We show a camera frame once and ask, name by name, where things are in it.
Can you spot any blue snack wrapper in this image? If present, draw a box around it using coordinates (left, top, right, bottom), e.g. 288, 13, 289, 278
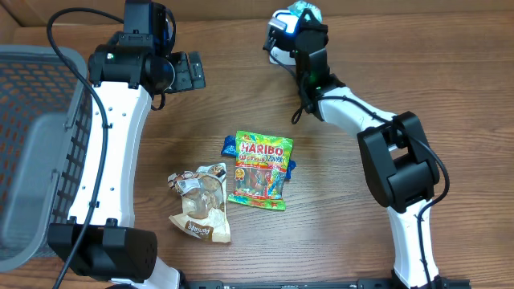
221, 135, 296, 180

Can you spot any green Haribo candy bag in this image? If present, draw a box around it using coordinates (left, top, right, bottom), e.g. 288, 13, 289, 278
228, 131, 293, 211

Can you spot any cookie bag brown white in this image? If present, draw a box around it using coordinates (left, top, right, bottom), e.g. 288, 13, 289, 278
168, 163, 231, 243

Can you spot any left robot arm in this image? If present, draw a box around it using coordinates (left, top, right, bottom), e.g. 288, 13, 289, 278
47, 1, 206, 288

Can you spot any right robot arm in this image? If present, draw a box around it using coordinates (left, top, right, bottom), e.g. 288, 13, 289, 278
292, 9, 449, 288

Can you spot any white barcode scanner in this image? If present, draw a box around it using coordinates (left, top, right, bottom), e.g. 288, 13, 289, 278
270, 10, 299, 66

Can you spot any grey plastic shopping basket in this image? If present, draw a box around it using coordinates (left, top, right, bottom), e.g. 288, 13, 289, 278
1, 44, 92, 272

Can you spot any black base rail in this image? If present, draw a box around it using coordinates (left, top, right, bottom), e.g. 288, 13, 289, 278
104, 279, 473, 289

